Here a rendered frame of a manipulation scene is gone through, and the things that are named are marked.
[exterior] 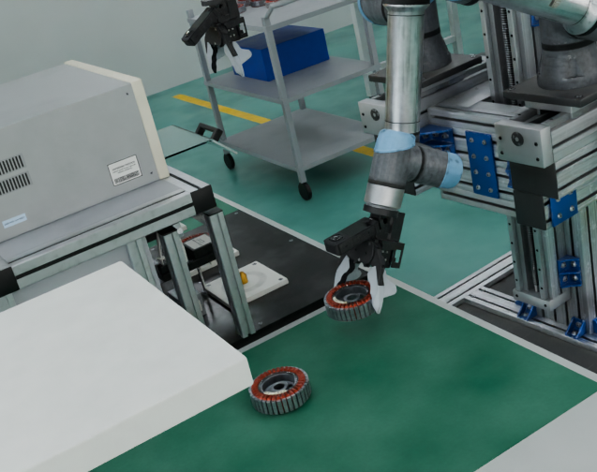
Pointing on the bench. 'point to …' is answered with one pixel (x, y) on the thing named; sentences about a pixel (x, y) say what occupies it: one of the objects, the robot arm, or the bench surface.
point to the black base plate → (278, 244)
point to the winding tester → (63, 146)
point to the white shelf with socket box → (97, 373)
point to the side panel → (128, 255)
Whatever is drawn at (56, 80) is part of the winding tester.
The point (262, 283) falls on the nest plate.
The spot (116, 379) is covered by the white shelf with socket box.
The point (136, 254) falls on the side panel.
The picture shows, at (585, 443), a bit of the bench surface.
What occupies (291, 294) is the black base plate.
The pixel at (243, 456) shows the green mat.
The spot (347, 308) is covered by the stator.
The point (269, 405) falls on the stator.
